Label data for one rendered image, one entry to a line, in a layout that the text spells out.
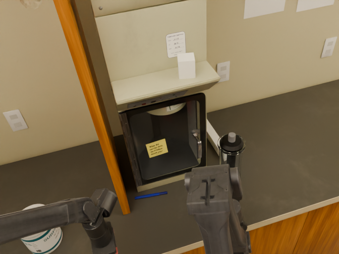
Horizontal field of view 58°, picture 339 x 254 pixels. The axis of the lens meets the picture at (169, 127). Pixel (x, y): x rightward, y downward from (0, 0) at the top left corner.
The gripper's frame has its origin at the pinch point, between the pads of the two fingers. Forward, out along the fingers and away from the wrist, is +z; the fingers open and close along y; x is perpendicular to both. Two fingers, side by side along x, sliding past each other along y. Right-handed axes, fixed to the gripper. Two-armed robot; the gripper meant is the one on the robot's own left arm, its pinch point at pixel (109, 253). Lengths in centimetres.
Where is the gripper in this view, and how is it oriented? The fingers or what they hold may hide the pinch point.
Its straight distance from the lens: 104.7
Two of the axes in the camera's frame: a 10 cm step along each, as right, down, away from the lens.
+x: -9.5, 2.8, -1.6
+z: 1.0, 7.4, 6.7
